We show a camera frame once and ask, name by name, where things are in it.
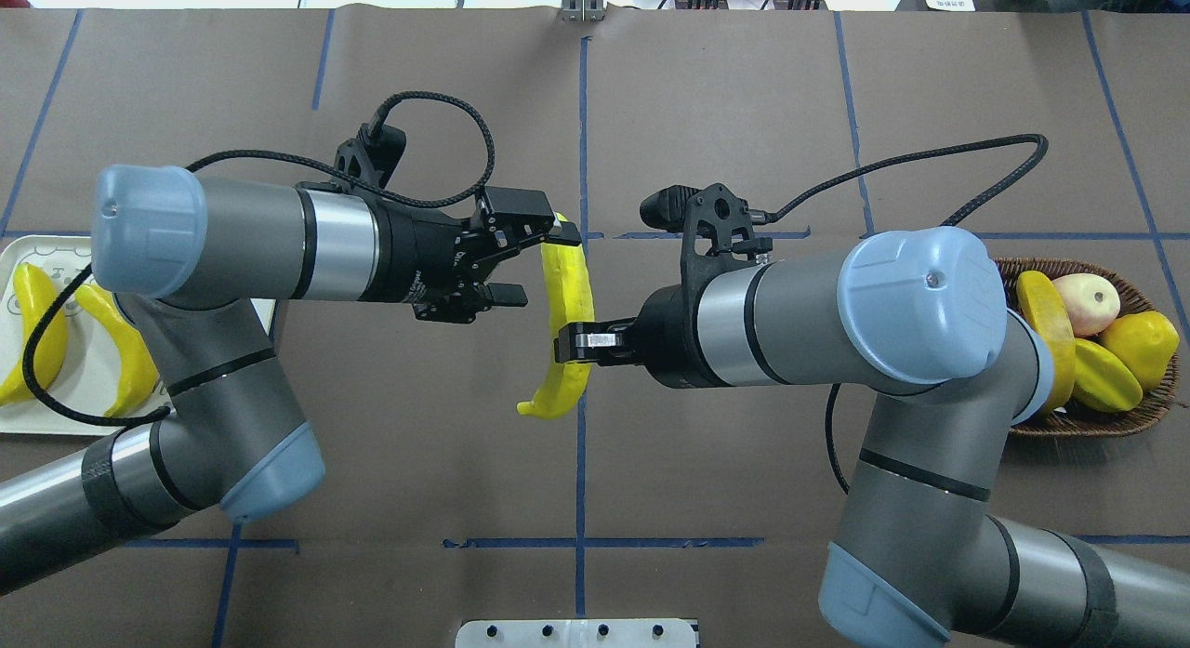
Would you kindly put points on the red yellow apple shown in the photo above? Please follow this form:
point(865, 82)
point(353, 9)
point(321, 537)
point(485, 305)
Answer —
point(1091, 302)

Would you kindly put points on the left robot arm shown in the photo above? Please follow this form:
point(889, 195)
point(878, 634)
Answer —
point(186, 257)

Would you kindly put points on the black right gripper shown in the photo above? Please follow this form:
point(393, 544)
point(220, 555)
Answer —
point(665, 337)

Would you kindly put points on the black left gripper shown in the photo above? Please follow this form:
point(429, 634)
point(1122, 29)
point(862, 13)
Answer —
point(418, 256)

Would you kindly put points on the white bear print tray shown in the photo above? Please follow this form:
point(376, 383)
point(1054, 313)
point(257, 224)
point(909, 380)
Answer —
point(88, 378)

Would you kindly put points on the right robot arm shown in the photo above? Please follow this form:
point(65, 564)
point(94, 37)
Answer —
point(921, 318)

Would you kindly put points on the yellow mango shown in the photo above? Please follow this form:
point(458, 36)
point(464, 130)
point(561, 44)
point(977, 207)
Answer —
point(1115, 369)

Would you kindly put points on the aluminium frame post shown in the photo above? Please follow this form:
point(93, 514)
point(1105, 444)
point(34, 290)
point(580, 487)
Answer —
point(582, 10)

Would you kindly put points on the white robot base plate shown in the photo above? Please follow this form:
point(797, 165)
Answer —
point(580, 632)

